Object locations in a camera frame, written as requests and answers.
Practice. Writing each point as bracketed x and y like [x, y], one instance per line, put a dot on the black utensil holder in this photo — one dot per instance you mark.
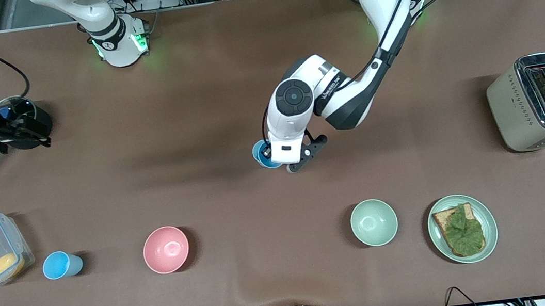
[42, 121]

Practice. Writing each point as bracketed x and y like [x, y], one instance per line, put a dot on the brown bread slice under lettuce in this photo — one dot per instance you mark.
[440, 218]

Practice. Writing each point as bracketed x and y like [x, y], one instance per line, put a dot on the pink bowl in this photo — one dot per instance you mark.
[166, 249]

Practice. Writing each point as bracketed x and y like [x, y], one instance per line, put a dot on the beige and chrome toaster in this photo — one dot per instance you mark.
[511, 108]

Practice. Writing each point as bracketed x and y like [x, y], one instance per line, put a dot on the yellow round food piece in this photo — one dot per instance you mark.
[5, 265]

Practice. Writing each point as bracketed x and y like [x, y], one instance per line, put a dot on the brown table mat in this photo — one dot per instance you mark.
[206, 208]

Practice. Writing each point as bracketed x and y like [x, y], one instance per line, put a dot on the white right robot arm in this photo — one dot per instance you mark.
[93, 8]

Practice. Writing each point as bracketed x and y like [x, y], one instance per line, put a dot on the pale green round plate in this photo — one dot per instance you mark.
[489, 220]

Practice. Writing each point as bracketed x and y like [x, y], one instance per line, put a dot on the pale green bowl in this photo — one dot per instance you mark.
[373, 222]

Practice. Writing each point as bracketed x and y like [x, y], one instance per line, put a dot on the green lettuce leaf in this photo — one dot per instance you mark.
[464, 236]

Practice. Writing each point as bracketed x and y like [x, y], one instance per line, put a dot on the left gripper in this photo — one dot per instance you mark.
[263, 150]

